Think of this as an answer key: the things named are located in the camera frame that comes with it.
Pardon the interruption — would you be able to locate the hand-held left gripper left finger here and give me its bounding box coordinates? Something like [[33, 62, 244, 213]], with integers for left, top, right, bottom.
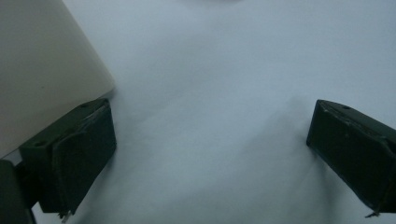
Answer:
[[19, 98, 118, 223]]

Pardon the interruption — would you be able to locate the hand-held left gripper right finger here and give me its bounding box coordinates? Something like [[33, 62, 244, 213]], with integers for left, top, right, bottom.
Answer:
[[305, 99, 396, 217]]

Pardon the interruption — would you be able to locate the white box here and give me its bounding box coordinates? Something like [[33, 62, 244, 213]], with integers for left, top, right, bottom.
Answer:
[[0, 0, 116, 158]]

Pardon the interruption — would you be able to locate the light blue table mat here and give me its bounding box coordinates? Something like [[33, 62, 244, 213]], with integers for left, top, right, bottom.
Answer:
[[31, 0, 396, 224]]

